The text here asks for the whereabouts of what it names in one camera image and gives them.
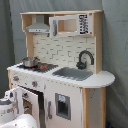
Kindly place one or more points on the white oven door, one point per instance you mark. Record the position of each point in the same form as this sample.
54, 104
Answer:
27, 103

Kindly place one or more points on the small silver pot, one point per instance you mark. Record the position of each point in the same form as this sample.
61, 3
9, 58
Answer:
30, 61

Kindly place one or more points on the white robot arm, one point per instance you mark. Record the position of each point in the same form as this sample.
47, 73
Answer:
12, 111

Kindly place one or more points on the wooden toy kitchen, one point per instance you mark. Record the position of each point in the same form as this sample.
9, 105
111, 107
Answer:
64, 52

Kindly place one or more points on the left red stove knob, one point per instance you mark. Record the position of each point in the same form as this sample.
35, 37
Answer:
15, 78

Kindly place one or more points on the red stove knob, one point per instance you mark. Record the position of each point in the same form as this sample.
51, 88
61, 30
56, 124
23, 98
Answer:
34, 83
15, 78

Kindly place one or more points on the right red stove knob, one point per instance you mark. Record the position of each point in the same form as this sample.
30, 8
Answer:
34, 83

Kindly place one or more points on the black stovetop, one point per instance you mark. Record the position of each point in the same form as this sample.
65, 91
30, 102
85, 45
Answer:
40, 67

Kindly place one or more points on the white cabinet door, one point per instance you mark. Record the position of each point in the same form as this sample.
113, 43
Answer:
63, 107

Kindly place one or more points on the grey toy sink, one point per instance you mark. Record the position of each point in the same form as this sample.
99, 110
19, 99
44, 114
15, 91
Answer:
72, 73

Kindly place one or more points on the grey range hood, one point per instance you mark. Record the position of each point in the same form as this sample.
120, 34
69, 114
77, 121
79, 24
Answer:
38, 25

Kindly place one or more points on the black toy faucet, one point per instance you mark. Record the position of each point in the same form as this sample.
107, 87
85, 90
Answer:
82, 65

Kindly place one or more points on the white microwave door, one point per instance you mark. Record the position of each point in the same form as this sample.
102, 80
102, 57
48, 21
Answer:
70, 25

